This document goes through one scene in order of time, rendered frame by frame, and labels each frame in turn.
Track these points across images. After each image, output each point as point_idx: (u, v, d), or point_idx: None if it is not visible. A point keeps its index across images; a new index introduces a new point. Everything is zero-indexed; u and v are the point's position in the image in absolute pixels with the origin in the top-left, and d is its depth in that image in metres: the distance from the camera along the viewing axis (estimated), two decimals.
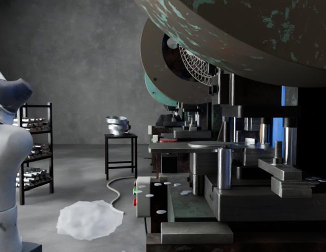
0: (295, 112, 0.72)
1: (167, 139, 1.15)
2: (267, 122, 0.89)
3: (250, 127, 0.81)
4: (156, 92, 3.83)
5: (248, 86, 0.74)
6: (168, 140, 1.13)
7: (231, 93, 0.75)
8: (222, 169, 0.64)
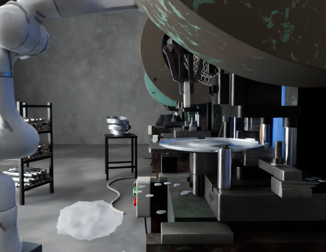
0: (295, 112, 0.72)
1: (167, 139, 1.15)
2: (267, 122, 0.89)
3: (250, 127, 0.81)
4: (156, 92, 3.83)
5: (248, 86, 0.74)
6: None
7: (231, 93, 0.75)
8: (222, 169, 0.64)
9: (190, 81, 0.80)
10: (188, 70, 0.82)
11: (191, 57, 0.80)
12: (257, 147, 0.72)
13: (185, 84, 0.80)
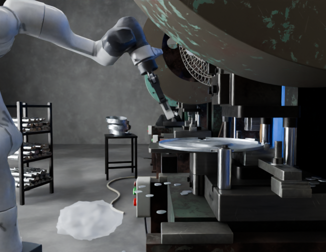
0: (295, 112, 0.72)
1: (167, 139, 1.15)
2: (267, 122, 0.89)
3: (250, 127, 0.81)
4: (156, 92, 3.83)
5: (248, 86, 0.74)
6: None
7: (231, 93, 0.75)
8: (222, 169, 0.64)
9: (168, 99, 1.15)
10: None
11: (159, 85, 1.15)
12: (238, 138, 0.92)
13: (168, 102, 1.14)
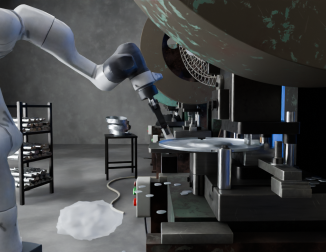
0: (294, 129, 0.73)
1: None
2: (266, 135, 0.89)
3: (250, 141, 0.81)
4: None
5: (247, 102, 0.74)
6: None
7: (231, 109, 0.76)
8: (222, 169, 0.64)
9: (168, 124, 1.16)
10: None
11: None
12: (173, 138, 0.93)
13: (168, 127, 1.14)
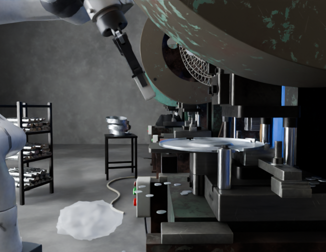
0: (295, 112, 0.72)
1: (167, 139, 1.15)
2: (267, 122, 0.89)
3: (250, 127, 0.81)
4: (156, 92, 3.83)
5: (248, 86, 0.74)
6: None
7: (231, 93, 0.75)
8: (222, 169, 0.64)
9: (145, 71, 0.78)
10: None
11: None
12: (187, 148, 0.70)
13: (145, 74, 0.76)
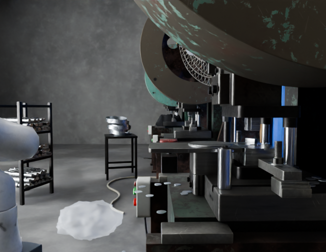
0: (295, 112, 0.72)
1: (167, 139, 1.15)
2: (267, 122, 0.89)
3: (250, 127, 0.81)
4: (156, 92, 3.83)
5: (248, 86, 0.74)
6: (168, 140, 1.13)
7: (231, 93, 0.75)
8: (222, 169, 0.64)
9: None
10: None
11: None
12: None
13: None
